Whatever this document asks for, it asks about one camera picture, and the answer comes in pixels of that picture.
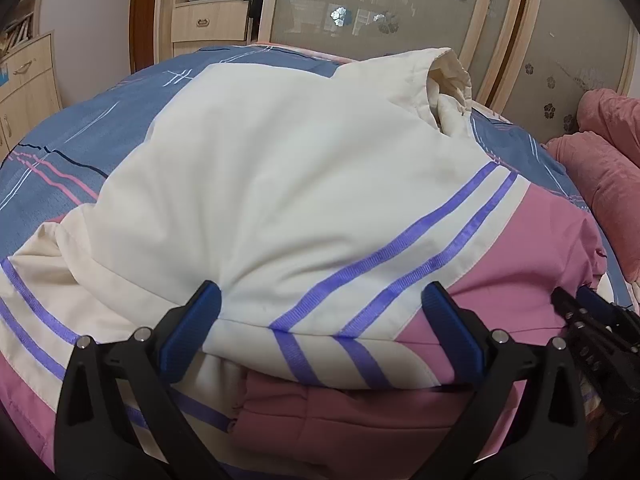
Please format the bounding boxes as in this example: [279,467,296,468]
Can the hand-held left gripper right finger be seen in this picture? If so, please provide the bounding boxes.
[421,281,587,480]

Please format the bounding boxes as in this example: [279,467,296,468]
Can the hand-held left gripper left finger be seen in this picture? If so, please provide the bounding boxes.
[54,280,223,480]

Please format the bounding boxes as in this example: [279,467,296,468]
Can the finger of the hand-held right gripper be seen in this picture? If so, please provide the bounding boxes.
[551,287,608,377]
[576,286,640,332]

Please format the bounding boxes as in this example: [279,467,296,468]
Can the white and pink hooded jacket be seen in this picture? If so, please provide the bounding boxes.
[0,47,620,480]

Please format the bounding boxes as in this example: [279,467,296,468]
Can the pink pillows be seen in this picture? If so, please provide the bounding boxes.
[544,87,640,282]

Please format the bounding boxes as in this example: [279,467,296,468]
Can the blue plaid bed sheet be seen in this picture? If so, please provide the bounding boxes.
[0,44,640,311]

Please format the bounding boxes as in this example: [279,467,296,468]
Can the frosted sliding door dark flowers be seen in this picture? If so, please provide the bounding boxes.
[500,0,640,137]

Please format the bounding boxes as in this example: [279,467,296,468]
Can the light wooden cabinet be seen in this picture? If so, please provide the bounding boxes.
[0,30,64,162]

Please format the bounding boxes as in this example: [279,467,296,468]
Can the wooden wardrobe drawer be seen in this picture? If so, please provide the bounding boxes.
[171,0,254,44]

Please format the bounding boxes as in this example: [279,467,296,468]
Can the light wooden wardrobe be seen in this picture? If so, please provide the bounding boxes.
[129,0,640,137]

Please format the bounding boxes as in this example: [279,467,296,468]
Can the brown wooden door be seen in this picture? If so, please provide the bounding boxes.
[128,0,167,75]

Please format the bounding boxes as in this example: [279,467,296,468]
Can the frosted sliding door mirror flowers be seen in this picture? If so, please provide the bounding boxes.
[256,0,532,107]

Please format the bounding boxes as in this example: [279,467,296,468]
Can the row of books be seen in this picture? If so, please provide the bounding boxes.
[0,12,37,52]

